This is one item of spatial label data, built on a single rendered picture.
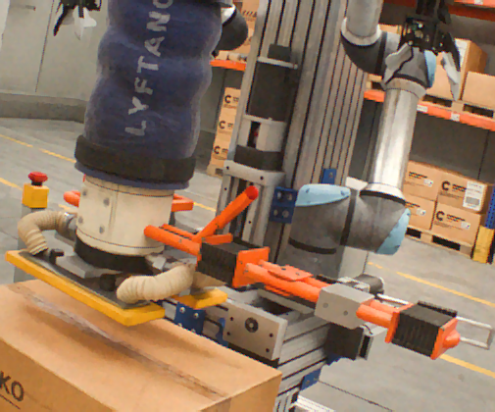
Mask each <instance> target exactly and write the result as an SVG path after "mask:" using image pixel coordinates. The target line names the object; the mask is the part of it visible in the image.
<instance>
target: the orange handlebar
mask: <svg viewBox="0 0 495 412"><path fill-rule="evenodd" d="M80 194H81V191H78V190H69V191H67V192H66V193H65V194H64V196H63V198H64V200H65V201H66V202H67V203H68V204H70V205H73V206H76V207H78V204H79V198H80ZM193 205H194V202H193V200H192V199H189V198H186V197H183V196H182V195H179V194H176V193H174V194H173V204H172V208H171V212H177V211H188V210H192V209H193ZM162 227H163V228H165V229H167V230H170V231H172V232H176V233H179V234H182V235H184V236H186V237H189V238H190V239H192V238H193V237H194V236H195V234H193V233H190V232H186V231H184V230H181V229H179V228H176V227H173V226H171V225H169V224H162ZM144 234H145V236H147V237H150V238H154V239H156V240H159V241H160V242H163V243H164V244H167V245H169V246H171V247H173V248H176V249H179V250H181V251H184V252H186V253H188V254H190V255H193V256H195V257H198V252H199V247H200V244H199V243H196V242H193V241H191V240H188V239H185V238H184V237H181V236H179V235H176V234H173V233H171V232H167V231H165V230H162V229H160V228H157V227H155V226H153V225H148V226H146V228H145V230H144ZM242 274H243V276H245V277H247V278H250V279H255V280H257V281H259V282H262V283H266V285H264V288H266V289H269V290H273V291H275V292H278V293H281V294H283V295H285V296H287V297H293V296H296V295H297V296H299V297H303V298H306V299H308V300H310V301H313V302H315V303H317V302H318V299H319V294H320V291H321V288H323V287H325V286H329V285H331V284H328V283H325V282H319V281H316V280H315V279H312V278H310V277H312V276H313V274H311V273H308V272H307V273H305V272H304V271H301V270H298V269H295V268H293V267H290V266H288V265H286V266H281V267H279V266H277V265H275V264H273V263H268V262H265V261H263V260H261V261H259V262H258V264H257V265H255V264H250V263H247V264H245V265H244V267H243V270H242ZM396 309H397V308H395V307H394V308H393V307H391V306H388V305H386V304H384V303H380V302H377V301H374V300H372V301H371V303H370V305H369V307H368V306H366V305H364V304H362V305H361V306H360V308H359V309H358V311H357V312H356V316H357V318H358V319H361V320H364V321H367V322H368V323H373V324H375V325H377V326H380V327H384V328H386V329H388V327H389V324H390V320H391V316H392V313H393V311H394V310H396ZM459 343H460V334H458V333H457V331H456V330H452V332H451V333H450V334H447V335H446V337H445V338H444V340H443V343H442V348H443V349H447V348H453V347H455V346H457V345H458V344H459Z"/></svg>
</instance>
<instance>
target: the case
mask: <svg viewBox="0 0 495 412"><path fill-rule="evenodd" d="M281 377H282V372H281V371H279V370H276V369H274V368H273V367H270V366H268V365H264V364H263V363H261V362H258V361H256V360H254V359H253V360H252V359H251V358H249V357H246V356H244V355H242V354H240V353H237V352H234V351H232V350H230V349H228V348H227V347H224V346H222V345H218V344H216V343H214V342H212V341H210V340H208V339H206V338H204V337H202V336H200V335H196V334H194V333H192V332H190V331H188V330H186V329H184V328H182V327H180V326H177V325H176V324H174V323H171V322H168V321H165V320H164V319H160V320H158V319H156V320H153V321H150V322H146V323H143V324H142V323H140V324H137V325H133V326H131V327H126V326H124V325H122V324H120V323H118V322H116V321H115V320H113V319H111V318H109V317H107V316H106V315H104V314H102V313H100V312H99V311H97V310H95V309H93V308H91V307H89V306H86V305H84V304H82V303H80V302H78V301H77V300H75V299H73V298H71V297H70V296H68V295H66V294H65V293H63V292H61V291H60V290H59V289H57V288H55V287H53V286H50V285H49V284H47V283H45V282H43V281H41V280H34V281H25V282H20V283H7V284H2V285H0V412H273V409H274V406H275V403H276V398H277V395H278V392H279V387H280V382H281Z"/></svg>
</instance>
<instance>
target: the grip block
mask: <svg viewBox="0 0 495 412"><path fill-rule="evenodd" d="M231 240H232V242H231ZM200 243H201V244H200V247H199V252H198V257H197V261H196V266H195V272H197V273H201V274H204V275H205V276H208V277H213V278H215V279H218V280H220V281H222V282H224V283H228V284H230V283H231V282H232V279H233V283H232V286H233V287H239V286H243V285H246V284H250V283H256V282H258V281H257V280H255V279H250V278H247V277H245V276H243V274H242V270H243V267H244V265H245V264H247V263H250V264H255V265H257V264H258V262H259V261H261V260H263V261H265V262H267V260H268V255H269V251H270V248H269V247H264V246H258V245H257V244H254V243H251V242H248V241H246V240H243V239H240V238H237V237H234V238H233V239H232V234H231V233H227V234H219V235H213V236H205V237H201V239H200Z"/></svg>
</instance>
